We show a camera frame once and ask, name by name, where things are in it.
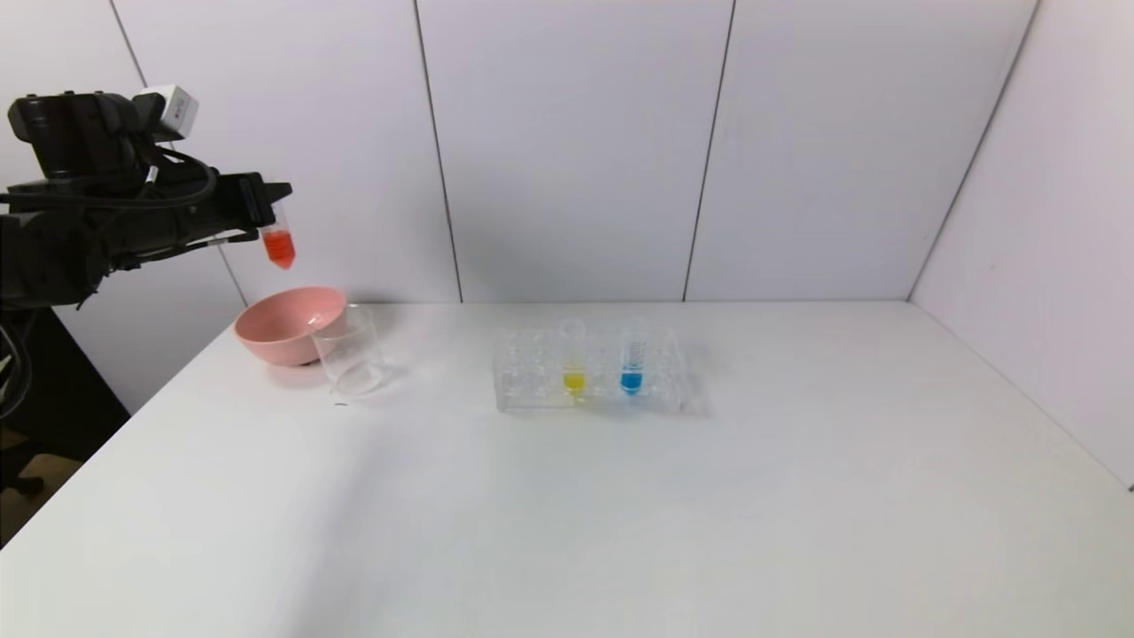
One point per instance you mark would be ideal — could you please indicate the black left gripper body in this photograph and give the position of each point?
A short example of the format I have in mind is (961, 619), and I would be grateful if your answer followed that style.
(251, 202)

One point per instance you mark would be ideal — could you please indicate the blue pigment test tube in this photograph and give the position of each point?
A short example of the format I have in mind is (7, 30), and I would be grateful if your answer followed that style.
(631, 381)

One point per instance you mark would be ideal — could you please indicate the yellow pigment test tube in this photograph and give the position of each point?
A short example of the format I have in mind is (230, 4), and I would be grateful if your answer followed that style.
(574, 381)

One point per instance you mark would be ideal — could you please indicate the pink plastic bowl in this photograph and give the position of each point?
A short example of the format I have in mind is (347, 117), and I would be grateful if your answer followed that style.
(282, 328)

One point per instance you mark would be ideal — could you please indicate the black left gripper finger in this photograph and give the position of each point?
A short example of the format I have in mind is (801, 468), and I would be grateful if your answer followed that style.
(264, 199)

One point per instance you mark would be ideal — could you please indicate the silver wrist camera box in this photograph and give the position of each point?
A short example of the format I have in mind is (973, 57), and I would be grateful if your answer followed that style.
(168, 111)

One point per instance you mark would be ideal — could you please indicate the red pigment test tube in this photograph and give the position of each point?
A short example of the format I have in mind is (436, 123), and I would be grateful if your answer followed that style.
(279, 244)

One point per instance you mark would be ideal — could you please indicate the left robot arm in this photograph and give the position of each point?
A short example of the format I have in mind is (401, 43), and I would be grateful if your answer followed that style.
(62, 239)

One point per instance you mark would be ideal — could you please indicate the clear glass beaker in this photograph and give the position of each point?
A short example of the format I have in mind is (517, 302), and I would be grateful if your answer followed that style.
(354, 368)

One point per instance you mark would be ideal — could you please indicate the clear acrylic test tube rack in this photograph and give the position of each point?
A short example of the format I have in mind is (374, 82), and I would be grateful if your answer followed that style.
(660, 390)

